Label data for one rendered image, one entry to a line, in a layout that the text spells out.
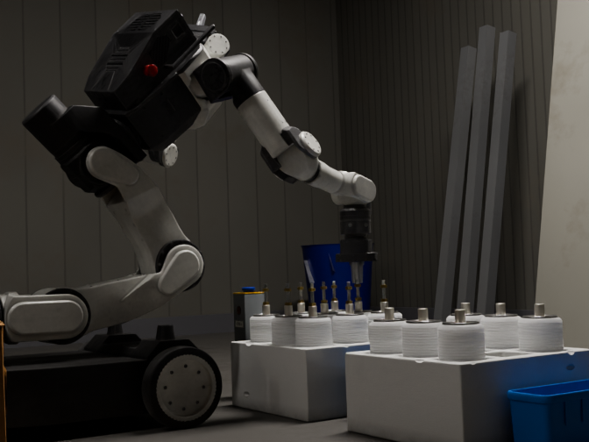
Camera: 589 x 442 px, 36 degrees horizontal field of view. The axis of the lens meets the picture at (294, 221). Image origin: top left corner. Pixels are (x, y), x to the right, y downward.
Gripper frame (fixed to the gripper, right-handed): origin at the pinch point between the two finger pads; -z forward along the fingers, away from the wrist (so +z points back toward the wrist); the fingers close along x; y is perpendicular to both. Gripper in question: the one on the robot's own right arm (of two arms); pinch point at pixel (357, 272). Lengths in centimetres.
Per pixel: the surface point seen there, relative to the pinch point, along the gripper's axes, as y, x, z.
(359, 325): 19.2, -7.5, -13.9
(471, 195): -214, 18, 38
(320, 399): 33.5, -1.9, -31.1
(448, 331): 60, -42, -12
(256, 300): 2.1, 31.5, -7.3
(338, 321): 20.8, -2.3, -12.6
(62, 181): -180, 252, 58
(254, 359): 23.2, 21.6, -22.5
